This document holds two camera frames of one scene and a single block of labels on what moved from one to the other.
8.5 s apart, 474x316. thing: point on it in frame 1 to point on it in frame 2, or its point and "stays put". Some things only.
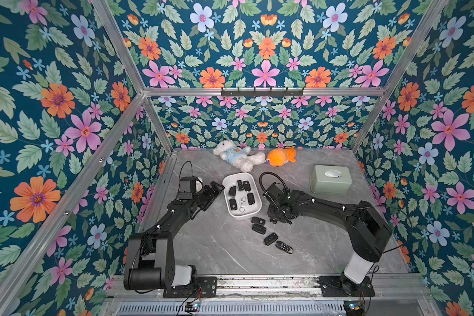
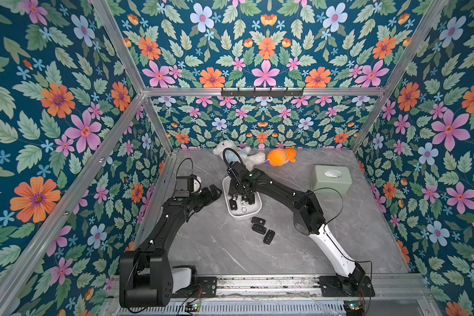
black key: (258, 220) stays put
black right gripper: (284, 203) to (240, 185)
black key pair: (233, 204) stays put
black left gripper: (210, 196) stays put
